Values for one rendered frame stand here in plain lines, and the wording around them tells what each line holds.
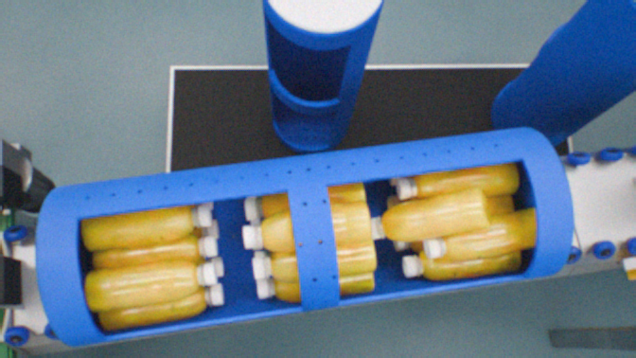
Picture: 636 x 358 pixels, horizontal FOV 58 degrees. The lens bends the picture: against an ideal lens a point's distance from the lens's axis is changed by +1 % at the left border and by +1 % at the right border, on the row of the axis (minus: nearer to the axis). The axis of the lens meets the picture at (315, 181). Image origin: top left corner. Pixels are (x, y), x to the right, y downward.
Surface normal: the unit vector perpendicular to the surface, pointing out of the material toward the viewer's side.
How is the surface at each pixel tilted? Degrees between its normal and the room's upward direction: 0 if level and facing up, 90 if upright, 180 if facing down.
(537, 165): 16
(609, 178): 0
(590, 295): 0
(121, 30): 0
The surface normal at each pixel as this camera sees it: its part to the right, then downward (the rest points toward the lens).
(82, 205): 0.00, -0.69
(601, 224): 0.04, -0.25
